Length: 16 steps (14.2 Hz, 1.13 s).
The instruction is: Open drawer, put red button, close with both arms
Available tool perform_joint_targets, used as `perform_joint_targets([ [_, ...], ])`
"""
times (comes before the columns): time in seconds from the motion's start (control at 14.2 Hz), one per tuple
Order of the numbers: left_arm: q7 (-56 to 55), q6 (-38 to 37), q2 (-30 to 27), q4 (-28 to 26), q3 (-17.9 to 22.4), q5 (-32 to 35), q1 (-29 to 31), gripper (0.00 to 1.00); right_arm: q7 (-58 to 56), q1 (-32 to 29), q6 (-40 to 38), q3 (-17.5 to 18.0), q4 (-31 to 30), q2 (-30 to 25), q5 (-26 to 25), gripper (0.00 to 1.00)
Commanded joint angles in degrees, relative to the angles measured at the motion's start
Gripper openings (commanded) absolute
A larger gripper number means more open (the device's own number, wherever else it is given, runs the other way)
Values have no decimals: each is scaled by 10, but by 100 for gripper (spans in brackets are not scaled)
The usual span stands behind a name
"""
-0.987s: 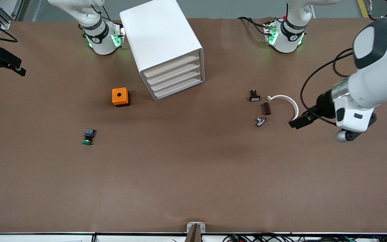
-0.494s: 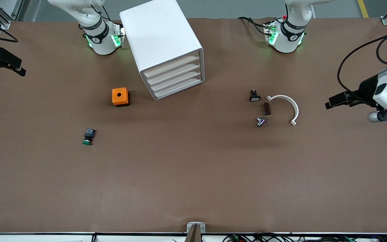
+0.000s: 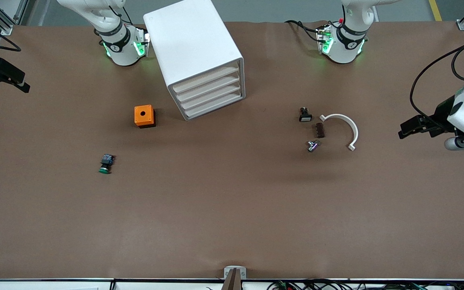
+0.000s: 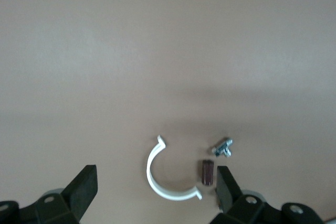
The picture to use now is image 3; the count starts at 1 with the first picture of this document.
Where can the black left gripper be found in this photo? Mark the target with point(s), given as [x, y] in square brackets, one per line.
[441, 114]

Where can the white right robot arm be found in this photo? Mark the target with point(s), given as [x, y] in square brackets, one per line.
[115, 44]

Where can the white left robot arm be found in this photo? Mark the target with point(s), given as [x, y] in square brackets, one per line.
[342, 48]

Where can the green mushroom push button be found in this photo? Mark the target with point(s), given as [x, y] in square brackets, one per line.
[106, 161]

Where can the white drawer cabinet shell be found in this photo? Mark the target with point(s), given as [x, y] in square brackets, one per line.
[183, 36]

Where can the brown terminal block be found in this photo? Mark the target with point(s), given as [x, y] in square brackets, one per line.
[320, 130]

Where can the orange box with hole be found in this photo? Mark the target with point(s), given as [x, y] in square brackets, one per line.
[143, 114]

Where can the white curved plastic bracket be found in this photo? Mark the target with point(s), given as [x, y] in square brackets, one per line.
[352, 147]

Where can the black switch with white face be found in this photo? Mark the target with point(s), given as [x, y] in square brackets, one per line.
[305, 117]

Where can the white table edge rail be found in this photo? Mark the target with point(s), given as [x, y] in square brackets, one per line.
[34, 285]

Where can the grey bracket with brown post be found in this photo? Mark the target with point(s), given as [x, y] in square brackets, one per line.
[235, 278]

